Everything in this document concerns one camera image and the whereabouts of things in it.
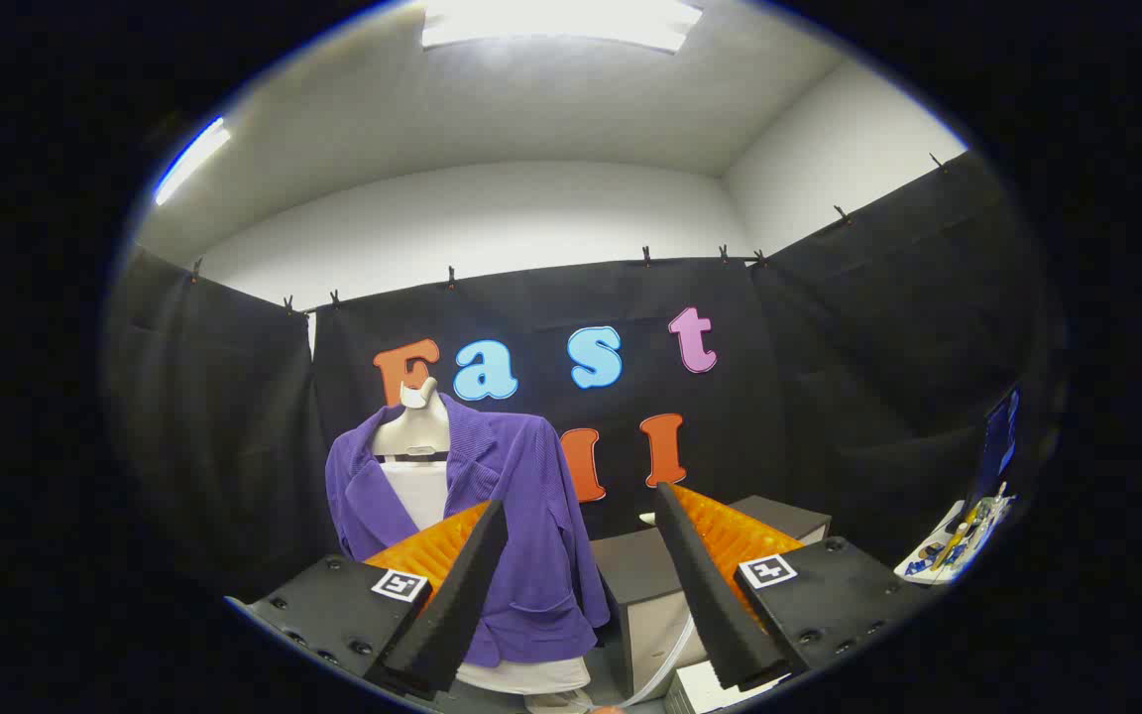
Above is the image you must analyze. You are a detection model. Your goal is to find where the ribbed grey steamer hose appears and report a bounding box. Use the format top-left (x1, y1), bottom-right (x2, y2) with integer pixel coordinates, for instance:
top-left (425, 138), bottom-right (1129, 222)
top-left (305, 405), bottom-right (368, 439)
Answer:
top-left (621, 615), bottom-right (699, 707)

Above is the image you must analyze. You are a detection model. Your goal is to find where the white flat board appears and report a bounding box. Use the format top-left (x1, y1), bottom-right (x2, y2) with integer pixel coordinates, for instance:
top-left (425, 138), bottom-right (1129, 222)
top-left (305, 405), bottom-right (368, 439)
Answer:
top-left (665, 659), bottom-right (790, 714)

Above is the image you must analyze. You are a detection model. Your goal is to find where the ceiling light strip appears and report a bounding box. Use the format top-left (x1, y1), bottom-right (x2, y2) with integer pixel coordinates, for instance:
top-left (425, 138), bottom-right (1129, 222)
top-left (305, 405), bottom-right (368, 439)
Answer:
top-left (153, 117), bottom-right (232, 207)

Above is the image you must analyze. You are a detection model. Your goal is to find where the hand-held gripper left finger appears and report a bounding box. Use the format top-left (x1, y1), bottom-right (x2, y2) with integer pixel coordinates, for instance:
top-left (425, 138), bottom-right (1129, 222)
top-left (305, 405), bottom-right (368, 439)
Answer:
top-left (226, 499), bottom-right (511, 700)

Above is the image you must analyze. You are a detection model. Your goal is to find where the computer monitor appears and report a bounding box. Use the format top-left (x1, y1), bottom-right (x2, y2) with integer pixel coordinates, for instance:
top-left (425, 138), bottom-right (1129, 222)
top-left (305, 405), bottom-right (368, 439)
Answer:
top-left (977, 389), bottom-right (1021, 497)

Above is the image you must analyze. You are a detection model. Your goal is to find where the white undershirt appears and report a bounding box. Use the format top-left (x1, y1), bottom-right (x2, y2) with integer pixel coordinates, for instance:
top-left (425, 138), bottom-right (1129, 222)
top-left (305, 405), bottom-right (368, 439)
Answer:
top-left (380, 459), bottom-right (594, 697)

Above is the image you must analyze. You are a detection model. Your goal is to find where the yellow bottle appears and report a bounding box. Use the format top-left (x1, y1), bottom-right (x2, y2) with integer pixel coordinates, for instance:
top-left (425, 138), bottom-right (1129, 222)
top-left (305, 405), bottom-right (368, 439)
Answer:
top-left (933, 501), bottom-right (988, 571)

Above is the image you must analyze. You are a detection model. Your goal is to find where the purple corduroy jacket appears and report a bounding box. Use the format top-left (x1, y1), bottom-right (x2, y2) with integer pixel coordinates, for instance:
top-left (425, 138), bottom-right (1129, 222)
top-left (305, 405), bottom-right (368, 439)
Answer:
top-left (325, 394), bottom-right (612, 668)

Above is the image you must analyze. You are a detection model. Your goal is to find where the grey cabinet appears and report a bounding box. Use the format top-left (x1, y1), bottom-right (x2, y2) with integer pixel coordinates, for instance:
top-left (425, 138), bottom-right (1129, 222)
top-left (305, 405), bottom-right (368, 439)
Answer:
top-left (589, 494), bottom-right (833, 700)

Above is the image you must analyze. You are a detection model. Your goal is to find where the white side table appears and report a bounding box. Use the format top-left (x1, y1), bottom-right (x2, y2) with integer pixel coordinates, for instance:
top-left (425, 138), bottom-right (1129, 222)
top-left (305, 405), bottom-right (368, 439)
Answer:
top-left (893, 483), bottom-right (1016, 586)

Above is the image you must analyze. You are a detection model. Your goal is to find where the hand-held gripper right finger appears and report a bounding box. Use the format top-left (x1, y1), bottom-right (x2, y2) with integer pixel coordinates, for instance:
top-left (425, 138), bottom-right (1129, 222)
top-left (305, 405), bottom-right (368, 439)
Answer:
top-left (652, 482), bottom-right (937, 693)

